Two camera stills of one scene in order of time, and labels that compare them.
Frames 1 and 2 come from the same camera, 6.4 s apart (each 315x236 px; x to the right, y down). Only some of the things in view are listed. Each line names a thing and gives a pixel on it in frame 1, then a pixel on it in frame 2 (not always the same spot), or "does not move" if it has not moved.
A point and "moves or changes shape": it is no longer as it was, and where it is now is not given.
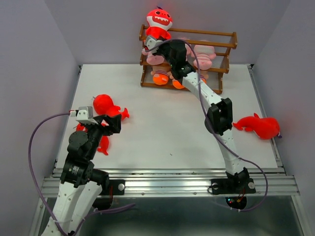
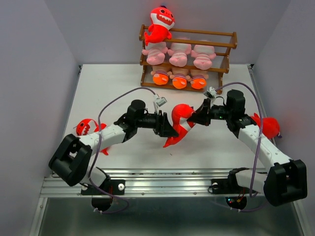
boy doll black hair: [161, 73] does not move
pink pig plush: [152, 59] does not move
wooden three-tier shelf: [204, 55] does not move
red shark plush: [103, 104] → [179, 114]
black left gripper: [114, 125] → [163, 128]
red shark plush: [265, 128] does not move
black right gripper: [158, 52] → [201, 115]
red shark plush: [159, 22] moves or changes shape
